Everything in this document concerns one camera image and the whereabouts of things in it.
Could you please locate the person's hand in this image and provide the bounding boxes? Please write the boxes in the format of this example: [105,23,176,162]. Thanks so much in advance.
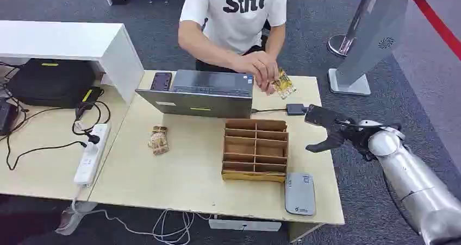
[238,51,280,96]

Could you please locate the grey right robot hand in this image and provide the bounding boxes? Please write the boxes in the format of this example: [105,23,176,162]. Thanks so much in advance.
[304,104,375,161]

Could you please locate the yellow printed card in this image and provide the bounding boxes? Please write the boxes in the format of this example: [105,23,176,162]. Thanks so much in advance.
[271,68,297,100]

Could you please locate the black power adapter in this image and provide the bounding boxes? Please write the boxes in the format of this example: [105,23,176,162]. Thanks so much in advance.
[286,103,309,116]

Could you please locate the person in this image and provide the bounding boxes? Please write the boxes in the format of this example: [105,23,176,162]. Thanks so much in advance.
[178,0,288,96]

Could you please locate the grey laptop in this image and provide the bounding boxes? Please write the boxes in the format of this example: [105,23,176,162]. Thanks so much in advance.
[135,69,254,120]

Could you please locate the grey flat device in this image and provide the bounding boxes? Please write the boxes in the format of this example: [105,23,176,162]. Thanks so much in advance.
[284,172,316,217]

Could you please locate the wooden card box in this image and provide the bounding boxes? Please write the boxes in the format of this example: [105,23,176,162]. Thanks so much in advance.
[221,118,289,184]

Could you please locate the grey kiosk stand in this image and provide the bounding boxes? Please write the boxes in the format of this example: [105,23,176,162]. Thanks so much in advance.
[327,0,412,96]

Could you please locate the black smartphone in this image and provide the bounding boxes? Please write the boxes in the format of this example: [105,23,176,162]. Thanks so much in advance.
[150,72,173,92]

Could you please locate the white under-desk box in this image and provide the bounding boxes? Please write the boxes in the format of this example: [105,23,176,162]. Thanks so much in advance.
[208,218,282,233]

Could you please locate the red barrier belt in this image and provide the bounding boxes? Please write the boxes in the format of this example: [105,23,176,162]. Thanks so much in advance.
[409,0,461,61]

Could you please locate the black laptop charger brick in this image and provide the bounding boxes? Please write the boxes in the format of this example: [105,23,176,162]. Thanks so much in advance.
[79,86,104,105]

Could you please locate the white power strip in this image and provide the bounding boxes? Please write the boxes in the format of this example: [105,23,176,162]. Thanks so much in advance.
[73,123,111,187]

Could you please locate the white shelf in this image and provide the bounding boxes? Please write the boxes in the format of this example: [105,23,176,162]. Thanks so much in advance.
[0,20,145,105]

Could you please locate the black bag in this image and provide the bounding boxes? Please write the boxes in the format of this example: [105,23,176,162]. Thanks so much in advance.
[6,58,97,110]

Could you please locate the chrome stanchion post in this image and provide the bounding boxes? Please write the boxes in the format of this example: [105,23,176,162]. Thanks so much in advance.
[327,0,379,58]

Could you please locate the white cable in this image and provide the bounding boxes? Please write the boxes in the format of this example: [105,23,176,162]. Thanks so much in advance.
[70,186,213,245]

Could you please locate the black cable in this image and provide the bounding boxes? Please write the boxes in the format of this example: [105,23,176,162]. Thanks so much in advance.
[5,128,88,172]

